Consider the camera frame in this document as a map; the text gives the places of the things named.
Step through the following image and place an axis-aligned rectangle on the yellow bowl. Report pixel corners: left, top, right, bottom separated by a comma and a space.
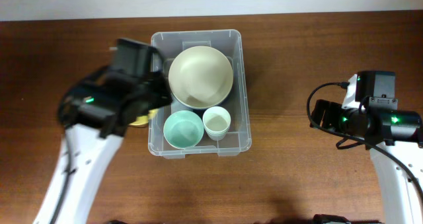
130, 109, 158, 128

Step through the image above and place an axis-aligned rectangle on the light green bowl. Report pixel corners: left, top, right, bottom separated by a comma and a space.
163, 110, 204, 136

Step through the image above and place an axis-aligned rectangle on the dark blue bowl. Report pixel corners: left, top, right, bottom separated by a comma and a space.
170, 85, 235, 110

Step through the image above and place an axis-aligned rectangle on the white bowl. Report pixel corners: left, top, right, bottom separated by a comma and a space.
165, 132, 203, 149

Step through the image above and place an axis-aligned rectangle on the white cup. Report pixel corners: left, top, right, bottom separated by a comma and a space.
202, 106, 231, 134
206, 130, 227, 141

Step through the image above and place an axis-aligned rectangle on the pale green cup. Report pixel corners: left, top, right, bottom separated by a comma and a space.
204, 126, 229, 139

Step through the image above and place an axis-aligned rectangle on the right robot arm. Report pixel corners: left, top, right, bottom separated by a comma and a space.
307, 96, 422, 223

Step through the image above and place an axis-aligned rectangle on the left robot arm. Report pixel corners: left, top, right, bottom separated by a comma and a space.
34, 66, 173, 223

